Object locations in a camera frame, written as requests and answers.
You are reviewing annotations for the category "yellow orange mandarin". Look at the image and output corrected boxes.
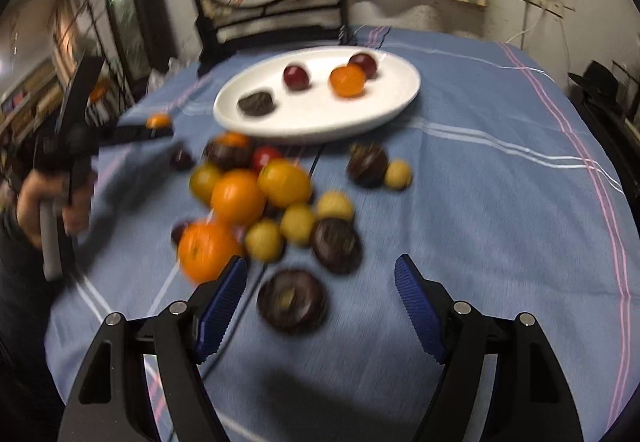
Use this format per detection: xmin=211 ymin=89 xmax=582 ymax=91
xmin=257 ymin=159 xmax=313 ymax=208

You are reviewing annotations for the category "yellow green mandarin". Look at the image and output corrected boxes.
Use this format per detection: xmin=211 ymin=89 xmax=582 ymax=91
xmin=189 ymin=163 xmax=224 ymax=203

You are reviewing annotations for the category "white oval plate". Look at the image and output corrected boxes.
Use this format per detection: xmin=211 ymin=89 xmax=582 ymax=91
xmin=212 ymin=46 xmax=421 ymax=145

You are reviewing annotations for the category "clear plastic bag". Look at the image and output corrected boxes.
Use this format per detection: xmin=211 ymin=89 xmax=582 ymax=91
xmin=145 ymin=57 xmax=188 ymax=98

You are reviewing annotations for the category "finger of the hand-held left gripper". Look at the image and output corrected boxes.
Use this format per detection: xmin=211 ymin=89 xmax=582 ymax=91
xmin=95 ymin=122 xmax=175 ymax=155

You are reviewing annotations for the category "dark water chestnut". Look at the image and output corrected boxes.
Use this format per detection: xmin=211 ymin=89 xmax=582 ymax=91
xmin=237 ymin=91 xmax=276 ymax=117
xmin=256 ymin=269 xmax=329 ymax=335
xmin=202 ymin=139 xmax=254 ymax=171
xmin=346 ymin=142 xmax=389 ymax=188
xmin=310 ymin=217 xmax=363 ymax=274

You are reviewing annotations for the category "dark glass door cabinet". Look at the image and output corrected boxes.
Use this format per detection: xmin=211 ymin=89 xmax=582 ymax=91
xmin=100 ymin=0 xmax=201 ymax=88

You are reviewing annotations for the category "person's left hand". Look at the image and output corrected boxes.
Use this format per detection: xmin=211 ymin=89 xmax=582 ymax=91
xmin=17 ymin=169 xmax=98 ymax=249

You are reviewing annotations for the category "person's left forearm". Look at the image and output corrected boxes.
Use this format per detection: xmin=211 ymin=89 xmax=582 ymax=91
xmin=0 ymin=209 xmax=46 ymax=303

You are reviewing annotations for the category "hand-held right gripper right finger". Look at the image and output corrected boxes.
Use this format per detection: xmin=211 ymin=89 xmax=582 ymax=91
xmin=394 ymin=253 xmax=585 ymax=442

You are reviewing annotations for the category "white cable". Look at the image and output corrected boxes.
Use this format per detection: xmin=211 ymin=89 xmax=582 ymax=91
xmin=505 ymin=0 xmax=533 ymax=46

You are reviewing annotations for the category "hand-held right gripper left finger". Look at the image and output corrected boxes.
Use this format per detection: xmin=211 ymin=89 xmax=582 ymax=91
xmin=57 ymin=255 xmax=249 ymax=442

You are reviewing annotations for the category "black case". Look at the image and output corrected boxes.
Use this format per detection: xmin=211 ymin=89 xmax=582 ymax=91
xmin=567 ymin=60 xmax=640 ymax=203

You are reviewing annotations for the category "blue striped tablecloth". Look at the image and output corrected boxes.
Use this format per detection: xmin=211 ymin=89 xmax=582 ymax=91
xmin=44 ymin=25 xmax=628 ymax=442

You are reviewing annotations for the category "metal shelf rack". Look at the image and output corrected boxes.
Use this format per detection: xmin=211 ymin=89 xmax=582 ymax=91
xmin=50 ymin=0 xmax=141 ymax=128

